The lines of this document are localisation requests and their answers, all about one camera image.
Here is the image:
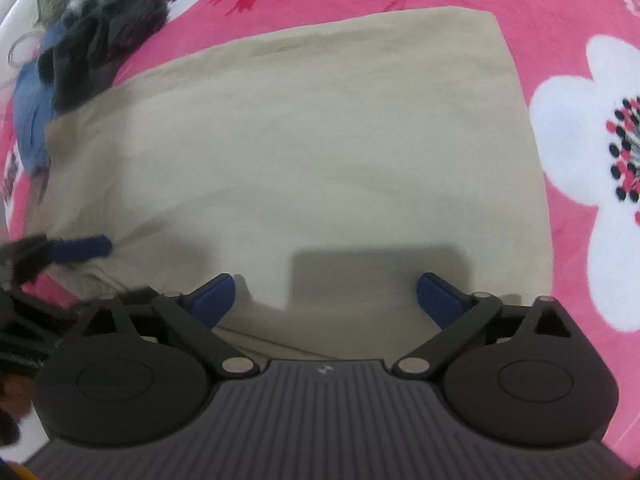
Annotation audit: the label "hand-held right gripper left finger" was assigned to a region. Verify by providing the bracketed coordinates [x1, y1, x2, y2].
[82, 272, 261, 377]

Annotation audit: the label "person's left hand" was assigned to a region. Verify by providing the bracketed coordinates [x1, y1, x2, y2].
[0, 374, 37, 422]

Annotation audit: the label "beige pants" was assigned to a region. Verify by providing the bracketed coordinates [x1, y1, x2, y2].
[27, 6, 556, 361]

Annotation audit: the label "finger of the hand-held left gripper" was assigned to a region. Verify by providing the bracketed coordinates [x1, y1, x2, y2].
[65, 286, 161, 317]
[0, 233, 114, 287]

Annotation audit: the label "pink floral bed sheet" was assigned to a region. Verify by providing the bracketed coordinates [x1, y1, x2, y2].
[0, 0, 640, 376]

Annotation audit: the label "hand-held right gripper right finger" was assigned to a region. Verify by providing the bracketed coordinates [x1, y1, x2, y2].
[392, 271, 573, 378]

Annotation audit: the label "blue jeans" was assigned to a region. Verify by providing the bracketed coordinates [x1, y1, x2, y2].
[12, 25, 58, 173]

